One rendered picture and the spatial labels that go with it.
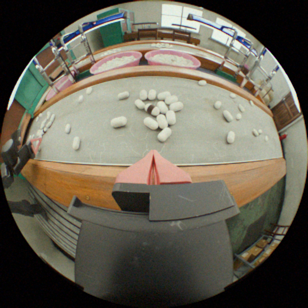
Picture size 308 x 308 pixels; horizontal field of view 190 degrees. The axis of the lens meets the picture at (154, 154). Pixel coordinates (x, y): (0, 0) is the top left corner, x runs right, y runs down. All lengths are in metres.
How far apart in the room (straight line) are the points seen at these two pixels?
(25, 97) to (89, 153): 0.90
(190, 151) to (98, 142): 0.21
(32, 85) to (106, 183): 1.04
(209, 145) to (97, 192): 0.26
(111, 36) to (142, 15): 2.54
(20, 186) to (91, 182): 1.83
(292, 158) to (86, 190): 4.42
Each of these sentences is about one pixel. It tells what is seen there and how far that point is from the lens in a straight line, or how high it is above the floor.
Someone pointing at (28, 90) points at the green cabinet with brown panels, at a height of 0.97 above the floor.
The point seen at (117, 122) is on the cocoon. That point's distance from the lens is 0.22.
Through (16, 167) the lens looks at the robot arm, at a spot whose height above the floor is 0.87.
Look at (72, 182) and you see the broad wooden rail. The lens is 0.25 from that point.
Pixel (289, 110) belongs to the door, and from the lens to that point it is 4.58.
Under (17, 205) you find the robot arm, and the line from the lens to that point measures 0.68.
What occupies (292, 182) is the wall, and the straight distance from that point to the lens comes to 4.30.
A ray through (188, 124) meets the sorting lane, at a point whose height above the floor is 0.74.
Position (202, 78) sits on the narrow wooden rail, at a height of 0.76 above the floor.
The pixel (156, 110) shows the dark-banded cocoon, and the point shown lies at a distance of 0.23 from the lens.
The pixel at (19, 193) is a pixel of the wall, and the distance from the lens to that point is 2.00.
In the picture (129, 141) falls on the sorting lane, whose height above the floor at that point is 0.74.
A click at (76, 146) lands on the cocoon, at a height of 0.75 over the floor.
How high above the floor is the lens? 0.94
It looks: 76 degrees down
